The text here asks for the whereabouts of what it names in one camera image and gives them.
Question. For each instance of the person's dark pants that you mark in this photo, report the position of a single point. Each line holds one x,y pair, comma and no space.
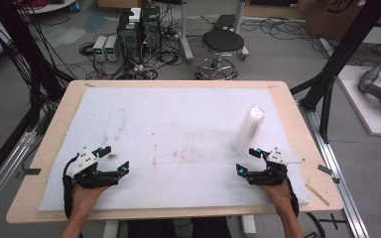
178,228

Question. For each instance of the white box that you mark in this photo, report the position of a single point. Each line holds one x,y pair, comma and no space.
135,15

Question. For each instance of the black tape strip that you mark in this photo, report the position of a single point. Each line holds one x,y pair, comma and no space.
33,171

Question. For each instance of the white desk leg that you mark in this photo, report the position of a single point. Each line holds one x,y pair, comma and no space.
241,29
186,33

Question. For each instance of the black computer tower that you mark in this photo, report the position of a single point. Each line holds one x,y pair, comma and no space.
129,39
152,28

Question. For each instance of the white board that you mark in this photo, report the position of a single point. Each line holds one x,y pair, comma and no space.
370,112

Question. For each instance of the blue tape roll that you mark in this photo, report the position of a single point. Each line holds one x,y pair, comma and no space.
75,6

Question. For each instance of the black frame post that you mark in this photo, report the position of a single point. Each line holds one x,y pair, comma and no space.
340,56

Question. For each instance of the black round stool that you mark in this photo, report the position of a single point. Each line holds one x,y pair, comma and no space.
222,41

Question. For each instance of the aluminium rail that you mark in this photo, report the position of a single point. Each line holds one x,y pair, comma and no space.
3,175
337,172

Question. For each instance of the person's right hand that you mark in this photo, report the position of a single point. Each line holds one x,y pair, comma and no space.
281,196

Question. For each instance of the small grey tape piece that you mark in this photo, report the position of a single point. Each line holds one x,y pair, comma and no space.
336,180

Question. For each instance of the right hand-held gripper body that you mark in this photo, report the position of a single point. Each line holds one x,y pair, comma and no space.
279,157

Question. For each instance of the white plastic bottle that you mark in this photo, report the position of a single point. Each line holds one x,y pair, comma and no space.
249,130

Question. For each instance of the cardboard box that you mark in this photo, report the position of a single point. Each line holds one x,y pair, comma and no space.
337,16

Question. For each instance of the person's left hand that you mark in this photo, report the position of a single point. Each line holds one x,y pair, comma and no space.
82,198

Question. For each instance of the white foam mat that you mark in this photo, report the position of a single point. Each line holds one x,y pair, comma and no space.
178,132

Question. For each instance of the white table leg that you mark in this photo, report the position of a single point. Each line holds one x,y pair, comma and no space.
111,229
248,226

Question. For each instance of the black flat device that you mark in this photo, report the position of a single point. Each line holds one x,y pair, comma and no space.
225,22

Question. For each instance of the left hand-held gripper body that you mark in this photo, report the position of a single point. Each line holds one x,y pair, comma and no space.
82,162

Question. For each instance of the grey power supply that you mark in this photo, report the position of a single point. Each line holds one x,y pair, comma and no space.
111,49
100,48

